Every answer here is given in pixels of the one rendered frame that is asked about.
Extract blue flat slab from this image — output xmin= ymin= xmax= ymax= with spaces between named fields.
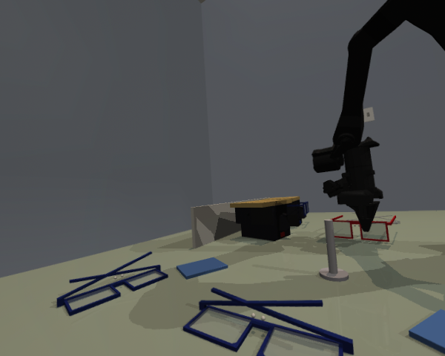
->
xmin=409 ymin=309 xmax=445 ymax=354
xmin=177 ymin=257 xmax=228 ymax=280

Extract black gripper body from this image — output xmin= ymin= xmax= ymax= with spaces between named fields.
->
xmin=337 ymin=165 xmax=383 ymax=204

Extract dark grey flat panel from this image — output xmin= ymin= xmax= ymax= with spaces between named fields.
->
xmin=191 ymin=202 xmax=241 ymax=248

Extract red glasses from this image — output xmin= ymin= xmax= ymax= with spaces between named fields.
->
xmin=331 ymin=215 xmax=396 ymax=242

